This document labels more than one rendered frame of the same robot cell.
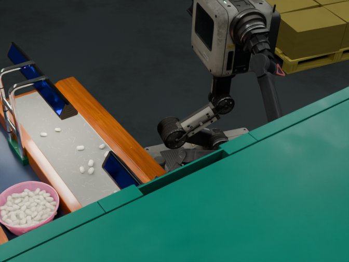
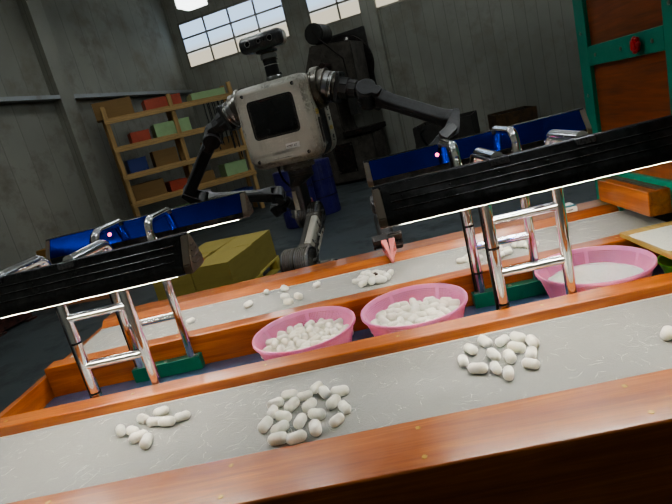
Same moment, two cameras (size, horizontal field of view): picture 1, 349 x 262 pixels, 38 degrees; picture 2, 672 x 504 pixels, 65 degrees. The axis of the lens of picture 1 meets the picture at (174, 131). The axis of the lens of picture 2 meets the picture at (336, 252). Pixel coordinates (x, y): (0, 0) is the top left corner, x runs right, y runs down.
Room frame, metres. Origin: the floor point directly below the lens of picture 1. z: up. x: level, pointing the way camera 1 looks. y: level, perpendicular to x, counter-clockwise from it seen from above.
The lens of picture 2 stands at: (0.53, 1.46, 1.24)
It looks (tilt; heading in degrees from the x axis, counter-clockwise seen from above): 14 degrees down; 312
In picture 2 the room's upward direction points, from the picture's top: 14 degrees counter-clockwise
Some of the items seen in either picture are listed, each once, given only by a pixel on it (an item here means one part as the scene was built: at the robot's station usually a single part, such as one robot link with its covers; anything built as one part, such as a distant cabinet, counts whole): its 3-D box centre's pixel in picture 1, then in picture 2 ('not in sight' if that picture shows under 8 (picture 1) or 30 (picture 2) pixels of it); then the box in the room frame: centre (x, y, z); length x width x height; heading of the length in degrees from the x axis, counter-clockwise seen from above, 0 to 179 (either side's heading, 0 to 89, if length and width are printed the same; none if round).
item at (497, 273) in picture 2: not in sight; (541, 249); (0.91, 0.44, 0.90); 0.20 x 0.19 x 0.45; 37
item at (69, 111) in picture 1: (39, 77); (147, 227); (1.97, 0.64, 1.08); 0.62 x 0.08 x 0.07; 37
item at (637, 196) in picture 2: not in sight; (631, 194); (0.88, -0.26, 0.83); 0.30 x 0.06 x 0.07; 127
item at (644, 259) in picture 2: not in sight; (595, 281); (0.89, 0.17, 0.72); 0.27 x 0.27 x 0.10
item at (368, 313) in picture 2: not in sight; (416, 320); (1.24, 0.44, 0.72); 0.27 x 0.27 x 0.10
